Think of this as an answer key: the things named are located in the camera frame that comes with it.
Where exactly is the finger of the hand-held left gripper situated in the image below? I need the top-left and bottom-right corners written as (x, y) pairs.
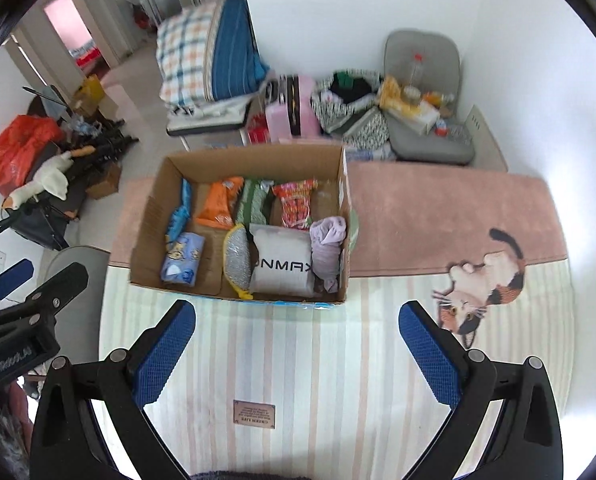
top-left (20, 262), bottom-right (89, 322)
top-left (0, 258), bottom-right (34, 301)

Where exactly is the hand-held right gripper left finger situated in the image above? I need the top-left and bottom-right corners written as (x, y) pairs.
top-left (29, 300), bottom-right (197, 480)

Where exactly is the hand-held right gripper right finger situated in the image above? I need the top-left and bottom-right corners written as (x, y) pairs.
top-left (398, 301), bottom-right (564, 480)

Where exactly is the light blue tissue pack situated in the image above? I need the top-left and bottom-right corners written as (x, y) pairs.
top-left (160, 232), bottom-right (207, 285)

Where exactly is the cardboard box with blue print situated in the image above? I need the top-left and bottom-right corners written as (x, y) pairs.
top-left (129, 143), bottom-right (360, 311)

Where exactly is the silver mesh pouch yellow trim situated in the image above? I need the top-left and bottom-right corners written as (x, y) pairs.
top-left (222, 223), bottom-right (255, 301)

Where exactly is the long blue snack packet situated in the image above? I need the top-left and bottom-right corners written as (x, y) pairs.
top-left (165, 178), bottom-right (194, 249)

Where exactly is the purple cloth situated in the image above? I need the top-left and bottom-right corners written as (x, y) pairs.
top-left (308, 215), bottom-right (348, 295)

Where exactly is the white soft packet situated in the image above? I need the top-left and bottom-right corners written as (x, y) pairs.
top-left (247, 223), bottom-right (315, 297)

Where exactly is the orange snack packet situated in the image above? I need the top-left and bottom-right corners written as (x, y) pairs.
top-left (195, 176), bottom-right (245, 231)

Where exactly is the green snack packet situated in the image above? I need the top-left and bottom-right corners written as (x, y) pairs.
top-left (235, 178), bottom-right (275, 226)

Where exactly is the red snack packet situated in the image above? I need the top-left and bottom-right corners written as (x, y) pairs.
top-left (271, 178), bottom-right (319, 231)

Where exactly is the grey plastic chair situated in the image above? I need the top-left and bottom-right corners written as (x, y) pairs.
top-left (40, 245), bottom-right (112, 313)

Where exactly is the black folded stroller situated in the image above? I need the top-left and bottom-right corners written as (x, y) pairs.
top-left (0, 199), bottom-right (80, 252)

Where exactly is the white goose plush toy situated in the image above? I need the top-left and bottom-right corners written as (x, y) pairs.
top-left (1, 152), bottom-right (92, 209)

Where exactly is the small brown cardboard box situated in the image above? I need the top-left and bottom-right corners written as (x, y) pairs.
top-left (85, 164), bottom-right (123, 200)

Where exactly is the orange plastic bag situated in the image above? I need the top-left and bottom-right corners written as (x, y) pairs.
top-left (0, 114), bottom-right (64, 197)

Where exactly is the pile of black tripods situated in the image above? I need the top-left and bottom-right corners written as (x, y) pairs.
top-left (53, 117), bottom-right (140, 183)

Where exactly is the yellow paper bag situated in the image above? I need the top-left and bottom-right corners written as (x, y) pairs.
top-left (72, 74), bottom-right (105, 112)

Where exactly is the white folding bed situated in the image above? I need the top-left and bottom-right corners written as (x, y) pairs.
top-left (166, 104), bottom-right (252, 151)

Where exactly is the white slotted panel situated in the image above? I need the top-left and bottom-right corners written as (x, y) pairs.
top-left (457, 104), bottom-right (509, 174)

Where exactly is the white tissue pack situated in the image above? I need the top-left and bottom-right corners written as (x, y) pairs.
top-left (397, 102), bottom-right (442, 134)

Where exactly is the yellow plastic bag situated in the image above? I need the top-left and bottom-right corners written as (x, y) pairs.
top-left (378, 75), bottom-right (415, 112)

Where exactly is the black white patterned bag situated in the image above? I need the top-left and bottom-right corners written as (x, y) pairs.
top-left (309, 68), bottom-right (392, 149)

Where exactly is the plaid and blue bedding stack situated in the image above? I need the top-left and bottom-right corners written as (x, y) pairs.
top-left (156, 0), bottom-right (272, 112)

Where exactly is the pink suitcase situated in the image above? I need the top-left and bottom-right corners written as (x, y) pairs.
top-left (264, 73), bottom-right (322, 142)

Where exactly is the clear plastic bottle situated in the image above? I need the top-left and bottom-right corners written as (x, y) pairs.
top-left (408, 53), bottom-right (427, 87)

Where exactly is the grey cushioned chair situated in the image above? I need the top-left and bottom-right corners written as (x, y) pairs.
top-left (382, 29), bottom-right (477, 166)

